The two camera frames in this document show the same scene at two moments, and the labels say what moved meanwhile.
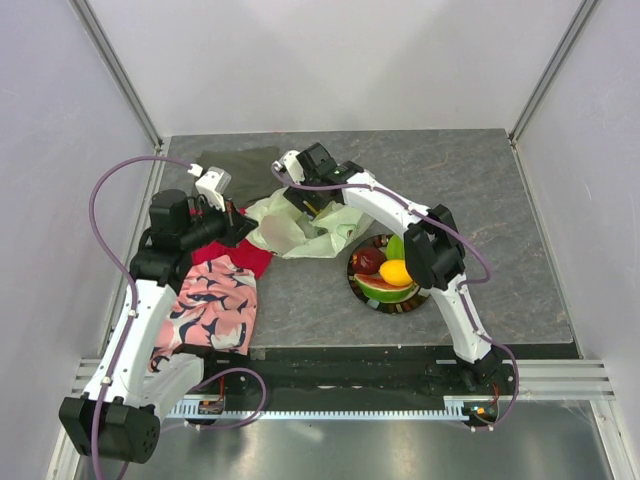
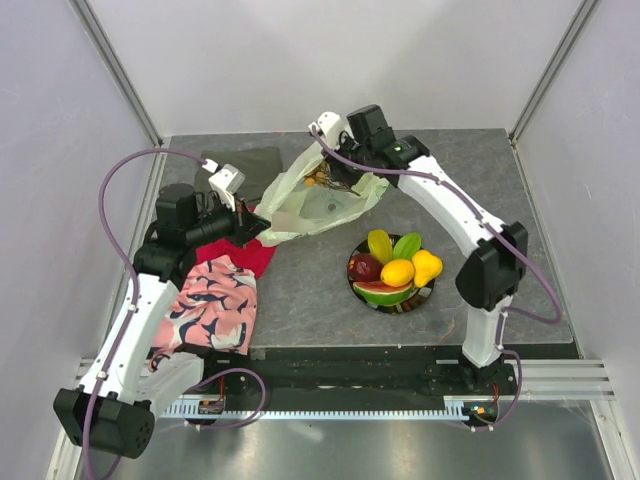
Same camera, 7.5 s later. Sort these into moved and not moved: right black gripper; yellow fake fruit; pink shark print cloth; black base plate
Moved: right black gripper
Not moved: yellow fake fruit; black base plate; pink shark print cloth
